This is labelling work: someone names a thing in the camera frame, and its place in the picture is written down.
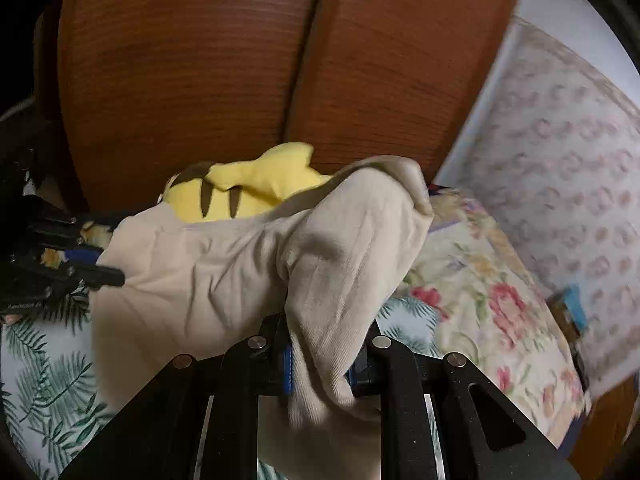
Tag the yellow plush toy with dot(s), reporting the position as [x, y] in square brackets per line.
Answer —
[250, 180]

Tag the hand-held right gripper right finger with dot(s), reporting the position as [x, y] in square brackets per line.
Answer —
[352, 372]

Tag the leaf print bedsheet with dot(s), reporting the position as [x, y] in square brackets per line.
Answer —
[50, 385]

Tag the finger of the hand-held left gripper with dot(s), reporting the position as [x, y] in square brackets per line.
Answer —
[82, 257]
[105, 276]

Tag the wooden slatted wardrobe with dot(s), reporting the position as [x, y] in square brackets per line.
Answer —
[200, 60]

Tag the circle print curtain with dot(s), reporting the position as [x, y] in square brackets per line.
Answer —
[565, 160]

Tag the peach printed t-shirt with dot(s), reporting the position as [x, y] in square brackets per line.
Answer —
[225, 270]

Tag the cardboard box with blue cloth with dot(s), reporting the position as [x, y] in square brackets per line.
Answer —
[570, 310]

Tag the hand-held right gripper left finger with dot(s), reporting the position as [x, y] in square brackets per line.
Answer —
[287, 370]

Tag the floral blanket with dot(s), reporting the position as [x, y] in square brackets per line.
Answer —
[500, 310]

